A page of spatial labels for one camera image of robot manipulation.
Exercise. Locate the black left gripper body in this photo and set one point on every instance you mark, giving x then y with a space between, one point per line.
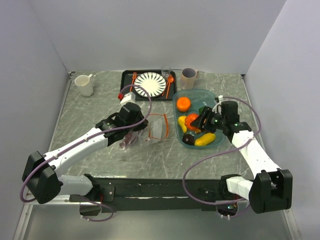
143 124

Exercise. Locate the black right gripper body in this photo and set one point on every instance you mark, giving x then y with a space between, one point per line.
213 121

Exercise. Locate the red grape bunch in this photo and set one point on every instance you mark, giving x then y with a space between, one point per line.
129 140

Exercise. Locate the clear zip top bag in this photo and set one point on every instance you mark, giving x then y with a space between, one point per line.
157 130

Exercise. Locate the orange pumpkin toy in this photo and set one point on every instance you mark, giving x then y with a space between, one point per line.
190 118

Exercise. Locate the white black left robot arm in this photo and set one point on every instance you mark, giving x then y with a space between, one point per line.
44 174

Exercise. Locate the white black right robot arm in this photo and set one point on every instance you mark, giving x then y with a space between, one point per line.
263 168

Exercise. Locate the dark purple food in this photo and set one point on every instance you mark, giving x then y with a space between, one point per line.
188 139

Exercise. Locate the yellow lumpy food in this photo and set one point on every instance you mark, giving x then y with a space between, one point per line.
182 124

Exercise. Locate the yellow banana toy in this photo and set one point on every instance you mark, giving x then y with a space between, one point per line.
205 139

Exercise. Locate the green lime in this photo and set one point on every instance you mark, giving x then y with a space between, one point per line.
201 109

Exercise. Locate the black serving tray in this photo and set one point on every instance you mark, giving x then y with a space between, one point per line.
126 79

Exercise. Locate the white black striped plate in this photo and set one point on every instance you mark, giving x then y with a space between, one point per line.
152 82

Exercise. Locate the orange plastic fork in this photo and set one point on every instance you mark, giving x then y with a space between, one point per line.
134 76

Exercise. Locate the teal transparent plastic container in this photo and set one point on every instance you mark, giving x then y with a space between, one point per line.
198 98

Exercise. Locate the orange fruit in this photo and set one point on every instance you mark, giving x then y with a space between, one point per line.
183 104

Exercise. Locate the white mug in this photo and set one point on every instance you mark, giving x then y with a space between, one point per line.
85 85

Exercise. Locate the orange plastic spoon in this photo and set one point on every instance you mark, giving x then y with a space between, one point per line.
170 80

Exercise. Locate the clear drinking glass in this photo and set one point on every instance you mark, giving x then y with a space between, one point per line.
166 71

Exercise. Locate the beige mug purple inside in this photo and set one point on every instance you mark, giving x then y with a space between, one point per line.
188 78

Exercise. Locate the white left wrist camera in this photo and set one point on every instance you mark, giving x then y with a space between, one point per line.
129 97

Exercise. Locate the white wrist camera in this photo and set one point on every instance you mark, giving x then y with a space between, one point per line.
129 97
219 100

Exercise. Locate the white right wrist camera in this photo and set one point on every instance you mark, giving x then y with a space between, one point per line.
219 100

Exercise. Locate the aluminium frame rail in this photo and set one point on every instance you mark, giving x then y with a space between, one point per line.
75 197

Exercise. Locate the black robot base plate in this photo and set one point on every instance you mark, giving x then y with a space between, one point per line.
147 194

